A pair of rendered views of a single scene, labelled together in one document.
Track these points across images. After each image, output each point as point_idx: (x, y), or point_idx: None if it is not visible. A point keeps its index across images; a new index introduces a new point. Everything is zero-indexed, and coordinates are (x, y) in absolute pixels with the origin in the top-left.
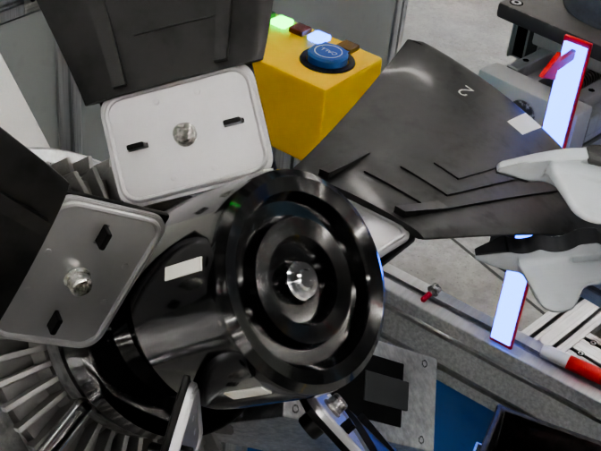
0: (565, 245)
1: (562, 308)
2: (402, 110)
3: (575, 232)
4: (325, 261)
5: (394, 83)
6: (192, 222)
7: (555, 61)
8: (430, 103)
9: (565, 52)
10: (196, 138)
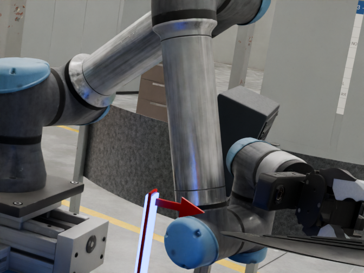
0: (342, 236)
1: None
2: (318, 248)
3: (335, 229)
4: None
5: (292, 248)
6: None
7: (189, 201)
8: (291, 242)
9: (154, 203)
10: None
